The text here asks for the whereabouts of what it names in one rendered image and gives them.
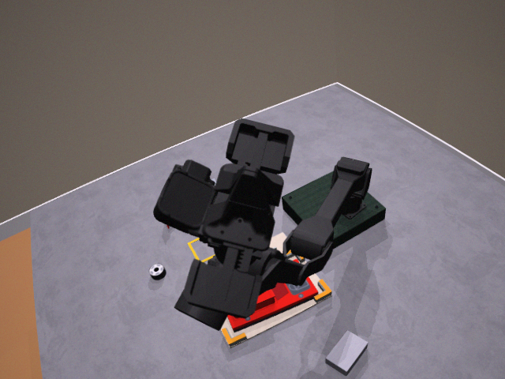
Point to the small black and white toy wheel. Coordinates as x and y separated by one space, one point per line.
157 271

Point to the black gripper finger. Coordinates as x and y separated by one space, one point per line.
229 173
247 203

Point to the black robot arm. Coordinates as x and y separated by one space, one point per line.
183 204

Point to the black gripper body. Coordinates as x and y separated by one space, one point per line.
223 290

